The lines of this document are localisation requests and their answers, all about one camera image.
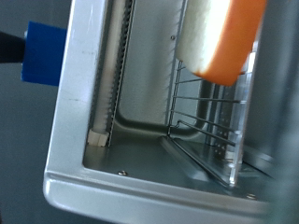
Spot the silver toaster oven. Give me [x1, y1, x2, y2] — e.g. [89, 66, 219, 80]
[42, 0, 299, 224]

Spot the blue object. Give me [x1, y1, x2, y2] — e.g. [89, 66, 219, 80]
[0, 20, 68, 87]

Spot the white bread slice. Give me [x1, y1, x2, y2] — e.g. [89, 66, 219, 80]
[177, 0, 269, 88]

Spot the grey backdrop curtain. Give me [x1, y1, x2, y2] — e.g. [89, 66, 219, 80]
[0, 0, 74, 224]

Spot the wire oven rack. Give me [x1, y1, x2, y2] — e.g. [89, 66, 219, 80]
[167, 59, 247, 148]

